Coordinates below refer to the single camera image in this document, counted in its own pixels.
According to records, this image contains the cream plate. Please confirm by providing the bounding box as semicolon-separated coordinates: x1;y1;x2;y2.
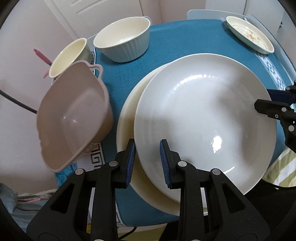
116;64;180;216

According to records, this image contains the large white plate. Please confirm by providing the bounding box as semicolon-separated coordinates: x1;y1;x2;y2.
134;53;276;201

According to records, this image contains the pink square handled dish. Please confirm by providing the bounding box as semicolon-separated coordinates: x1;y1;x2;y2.
37;61;113;173

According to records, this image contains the white ribbed bowl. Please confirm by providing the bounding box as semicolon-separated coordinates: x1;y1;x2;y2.
93;16;151;63

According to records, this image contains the cream round bowl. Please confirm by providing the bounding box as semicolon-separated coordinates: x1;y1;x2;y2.
49;38;92;78

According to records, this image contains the grey blue clothing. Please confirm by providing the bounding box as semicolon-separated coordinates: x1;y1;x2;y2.
1;183;57;232

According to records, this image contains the plate with orange pattern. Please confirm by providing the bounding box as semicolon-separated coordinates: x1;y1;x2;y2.
226;16;274;55

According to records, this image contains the blue tablecloth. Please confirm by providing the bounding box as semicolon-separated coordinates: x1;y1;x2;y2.
55;19;295;227

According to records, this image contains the black clothes rack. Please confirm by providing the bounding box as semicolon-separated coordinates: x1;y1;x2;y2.
0;90;37;114

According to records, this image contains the pink broom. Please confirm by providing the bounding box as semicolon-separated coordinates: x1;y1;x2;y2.
34;49;52;66

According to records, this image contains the white door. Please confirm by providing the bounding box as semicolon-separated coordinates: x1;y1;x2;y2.
45;0;144;39

